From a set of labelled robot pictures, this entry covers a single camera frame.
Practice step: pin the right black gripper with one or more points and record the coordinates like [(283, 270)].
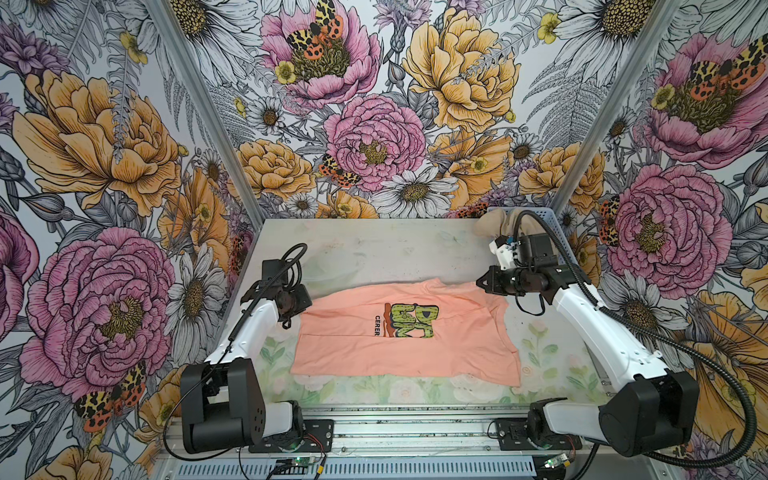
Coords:
[(493, 274)]

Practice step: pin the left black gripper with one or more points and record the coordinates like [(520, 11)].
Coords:
[(304, 302)]

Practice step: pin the pink printed t-shirt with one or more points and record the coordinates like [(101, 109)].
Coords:
[(425, 329)]

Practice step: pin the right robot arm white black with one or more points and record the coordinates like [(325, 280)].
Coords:
[(652, 408)]

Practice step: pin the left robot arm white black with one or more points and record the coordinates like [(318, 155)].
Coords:
[(222, 404)]

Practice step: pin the light blue plastic basket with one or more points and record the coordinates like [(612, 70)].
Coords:
[(553, 227)]

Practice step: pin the beige drawstring garment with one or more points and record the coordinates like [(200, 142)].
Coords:
[(499, 222)]

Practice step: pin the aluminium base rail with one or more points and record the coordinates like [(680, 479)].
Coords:
[(378, 431)]

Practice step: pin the white vented cable duct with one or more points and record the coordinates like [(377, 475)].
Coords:
[(493, 467)]

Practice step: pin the right aluminium frame post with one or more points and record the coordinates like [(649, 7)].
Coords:
[(659, 20)]

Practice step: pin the aluminium frame post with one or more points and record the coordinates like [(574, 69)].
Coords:
[(659, 20), (188, 72)]

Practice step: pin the left aluminium frame post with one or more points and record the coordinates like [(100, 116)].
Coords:
[(188, 72)]

